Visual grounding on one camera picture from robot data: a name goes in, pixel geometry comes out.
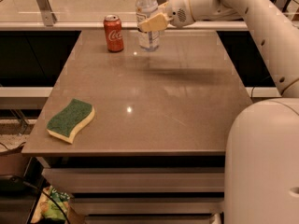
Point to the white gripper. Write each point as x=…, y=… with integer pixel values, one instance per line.
x=177, y=13

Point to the clear plastic water bottle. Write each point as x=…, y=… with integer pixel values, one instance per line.
x=149, y=41

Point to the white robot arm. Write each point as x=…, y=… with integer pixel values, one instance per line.
x=261, y=180

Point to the red coke can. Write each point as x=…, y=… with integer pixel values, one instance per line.
x=112, y=26

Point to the green yellow sponge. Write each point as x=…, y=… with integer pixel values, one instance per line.
x=66, y=124

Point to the grey drawer cabinet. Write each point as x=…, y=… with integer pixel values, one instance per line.
x=121, y=189

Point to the green snack bag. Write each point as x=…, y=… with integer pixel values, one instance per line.
x=52, y=206

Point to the left metal railing post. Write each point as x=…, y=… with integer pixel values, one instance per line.
x=47, y=15

